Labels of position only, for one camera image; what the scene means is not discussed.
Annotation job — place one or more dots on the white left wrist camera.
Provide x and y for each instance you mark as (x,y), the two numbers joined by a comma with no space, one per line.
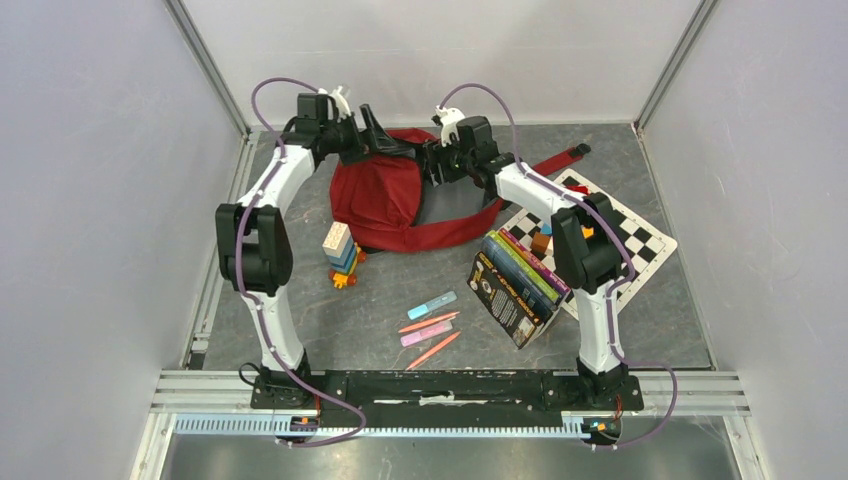
(339,102)

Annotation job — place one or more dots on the pink highlighter pen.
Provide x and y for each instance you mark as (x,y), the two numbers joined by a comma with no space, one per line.
(426,333)

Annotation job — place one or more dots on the blue book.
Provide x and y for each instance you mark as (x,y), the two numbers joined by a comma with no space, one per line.
(517,278)

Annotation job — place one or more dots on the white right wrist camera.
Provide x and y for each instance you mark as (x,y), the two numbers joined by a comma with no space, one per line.
(448,119)

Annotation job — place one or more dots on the orange pen upper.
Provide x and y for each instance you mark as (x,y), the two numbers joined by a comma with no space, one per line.
(425,323)

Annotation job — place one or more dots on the orange pen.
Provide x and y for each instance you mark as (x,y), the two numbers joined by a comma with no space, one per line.
(433,351)
(425,323)

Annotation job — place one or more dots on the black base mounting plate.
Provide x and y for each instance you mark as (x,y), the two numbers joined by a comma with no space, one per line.
(441,399)

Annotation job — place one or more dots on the aluminium frame rail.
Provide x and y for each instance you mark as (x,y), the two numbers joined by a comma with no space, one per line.
(211,402)

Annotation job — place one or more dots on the red toy brick house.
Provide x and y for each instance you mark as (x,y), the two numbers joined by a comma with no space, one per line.
(581,189)

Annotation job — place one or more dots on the red student backpack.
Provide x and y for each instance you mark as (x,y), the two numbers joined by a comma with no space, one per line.
(390,204)

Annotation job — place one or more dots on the green book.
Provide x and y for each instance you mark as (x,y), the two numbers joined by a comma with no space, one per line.
(523,265)

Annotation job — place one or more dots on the orange pen lower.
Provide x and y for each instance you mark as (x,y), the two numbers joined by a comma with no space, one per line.
(433,351)

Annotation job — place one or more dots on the black book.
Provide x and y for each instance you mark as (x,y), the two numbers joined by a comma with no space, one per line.
(520,317)

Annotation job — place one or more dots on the blue highlighter pen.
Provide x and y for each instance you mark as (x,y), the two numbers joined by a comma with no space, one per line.
(431,305)

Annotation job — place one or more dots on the colourful block tower toy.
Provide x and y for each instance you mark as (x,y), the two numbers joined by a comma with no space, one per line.
(344,255)

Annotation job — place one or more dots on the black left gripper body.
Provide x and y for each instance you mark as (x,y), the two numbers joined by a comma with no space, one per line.
(343,138)

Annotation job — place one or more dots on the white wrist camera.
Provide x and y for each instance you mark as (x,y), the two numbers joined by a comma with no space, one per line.
(339,102)
(448,119)

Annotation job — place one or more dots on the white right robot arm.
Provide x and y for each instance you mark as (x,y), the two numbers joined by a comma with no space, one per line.
(589,254)

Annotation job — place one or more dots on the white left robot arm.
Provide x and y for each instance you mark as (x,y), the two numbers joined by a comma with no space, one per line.
(253,246)

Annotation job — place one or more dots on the purple book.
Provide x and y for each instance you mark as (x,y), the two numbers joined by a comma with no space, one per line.
(544,272)

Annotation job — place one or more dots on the colourful block pile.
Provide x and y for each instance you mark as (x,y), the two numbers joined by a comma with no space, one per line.
(541,242)

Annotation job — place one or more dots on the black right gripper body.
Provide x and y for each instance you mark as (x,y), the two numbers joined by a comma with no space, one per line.
(454,164)

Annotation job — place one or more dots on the black white chessboard mat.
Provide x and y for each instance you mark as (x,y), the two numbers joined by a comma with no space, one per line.
(646,245)

